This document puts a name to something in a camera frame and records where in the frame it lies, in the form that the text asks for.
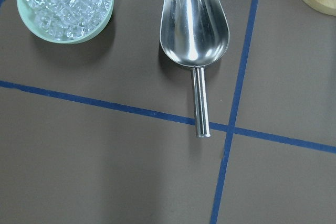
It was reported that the metal ice scoop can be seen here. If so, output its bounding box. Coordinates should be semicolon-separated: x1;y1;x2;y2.
160;0;230;137

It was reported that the green bowl of ice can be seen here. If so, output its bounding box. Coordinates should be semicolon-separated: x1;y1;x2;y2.
16;0;114;44

